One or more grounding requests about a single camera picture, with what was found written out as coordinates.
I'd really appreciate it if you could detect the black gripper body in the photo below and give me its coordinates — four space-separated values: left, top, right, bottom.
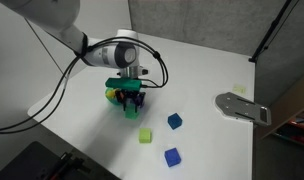
113 88 147 105

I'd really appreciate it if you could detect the yellow toy figure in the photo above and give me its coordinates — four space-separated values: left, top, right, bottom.
105 89 116 100

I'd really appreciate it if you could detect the light green toy block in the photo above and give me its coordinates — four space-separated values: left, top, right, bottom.
138 127 153 144

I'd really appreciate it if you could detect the dark blue toy block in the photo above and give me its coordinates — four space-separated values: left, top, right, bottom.
167 112 184 131

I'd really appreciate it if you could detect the bright blue toy block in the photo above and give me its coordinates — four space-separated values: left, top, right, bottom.
163 147 182 168

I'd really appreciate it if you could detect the green plastic bowl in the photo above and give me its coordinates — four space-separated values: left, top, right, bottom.
104 87 126 108

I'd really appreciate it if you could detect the green cube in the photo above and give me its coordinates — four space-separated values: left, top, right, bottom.
104 77 142 91

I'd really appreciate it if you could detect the grey metal mounting plate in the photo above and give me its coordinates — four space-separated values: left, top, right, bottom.
214 91 272 127

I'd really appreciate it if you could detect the pale yellow sticky note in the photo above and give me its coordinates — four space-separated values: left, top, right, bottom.
232 84 247 94

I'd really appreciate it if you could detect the black stand platform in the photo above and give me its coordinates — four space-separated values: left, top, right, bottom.
0 140 121 180

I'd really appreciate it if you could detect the cardboard storage box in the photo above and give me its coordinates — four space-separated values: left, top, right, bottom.
258 71 304 149

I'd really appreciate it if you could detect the black stand pole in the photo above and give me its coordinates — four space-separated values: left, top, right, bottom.
248 0 295 64

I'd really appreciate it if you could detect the cardboard box with items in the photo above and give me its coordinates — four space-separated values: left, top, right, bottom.
275 108 304 148

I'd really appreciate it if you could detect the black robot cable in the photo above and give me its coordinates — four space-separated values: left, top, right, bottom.
0 36 170 135

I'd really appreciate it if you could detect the black clamp bracket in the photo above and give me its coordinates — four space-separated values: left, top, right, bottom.
41 149 92 180

